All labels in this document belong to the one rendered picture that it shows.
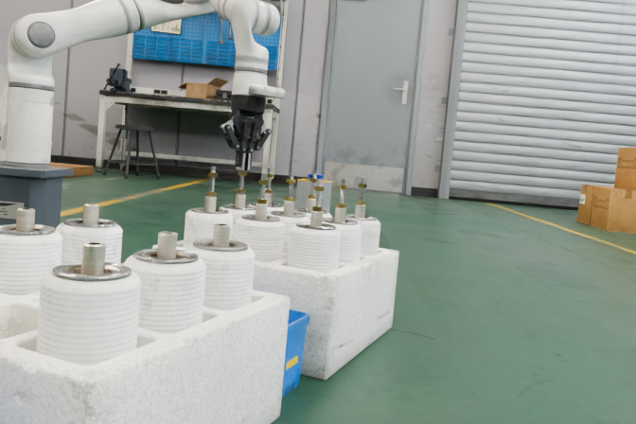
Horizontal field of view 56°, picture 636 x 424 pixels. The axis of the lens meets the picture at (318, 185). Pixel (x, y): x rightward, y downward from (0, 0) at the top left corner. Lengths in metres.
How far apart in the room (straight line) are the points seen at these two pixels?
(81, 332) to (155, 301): 0.11
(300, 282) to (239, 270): 0.27
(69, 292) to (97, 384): 0.09
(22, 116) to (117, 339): 0.87
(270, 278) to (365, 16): 5.43
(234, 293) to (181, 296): 0.12
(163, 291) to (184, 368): 0.09
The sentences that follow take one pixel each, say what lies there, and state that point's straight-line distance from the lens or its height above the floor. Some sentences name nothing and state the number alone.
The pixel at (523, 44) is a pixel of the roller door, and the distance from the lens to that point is 6.56.
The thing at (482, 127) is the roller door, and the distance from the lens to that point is 6.36.
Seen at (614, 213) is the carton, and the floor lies 0.13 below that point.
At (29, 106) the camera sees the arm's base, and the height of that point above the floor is 0.43.
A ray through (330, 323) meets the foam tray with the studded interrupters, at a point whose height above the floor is 0.10.
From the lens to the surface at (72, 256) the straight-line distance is 0.95.
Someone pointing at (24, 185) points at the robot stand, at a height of 0.26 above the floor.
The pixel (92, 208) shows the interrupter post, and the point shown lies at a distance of 0.97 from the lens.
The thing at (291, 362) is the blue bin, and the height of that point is 0.05.
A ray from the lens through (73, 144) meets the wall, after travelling 6.81.
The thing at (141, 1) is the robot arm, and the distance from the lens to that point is 1.51.
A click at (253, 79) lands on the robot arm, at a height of 0.53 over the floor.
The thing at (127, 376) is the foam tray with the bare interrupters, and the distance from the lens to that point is 0.61.
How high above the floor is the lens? 0.40
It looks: 4 degrees down
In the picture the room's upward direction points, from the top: 5 degrees clockwise
